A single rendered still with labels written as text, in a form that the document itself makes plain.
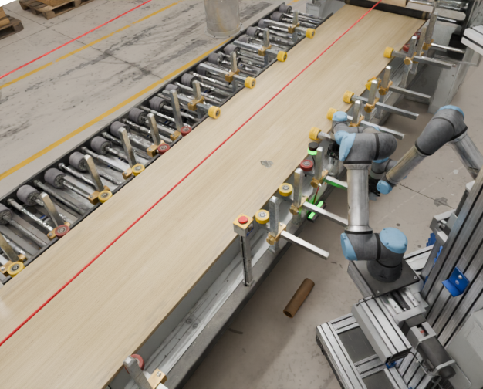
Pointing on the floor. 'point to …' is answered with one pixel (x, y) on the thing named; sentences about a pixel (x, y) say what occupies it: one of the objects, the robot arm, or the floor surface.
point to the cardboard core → (298, 298)
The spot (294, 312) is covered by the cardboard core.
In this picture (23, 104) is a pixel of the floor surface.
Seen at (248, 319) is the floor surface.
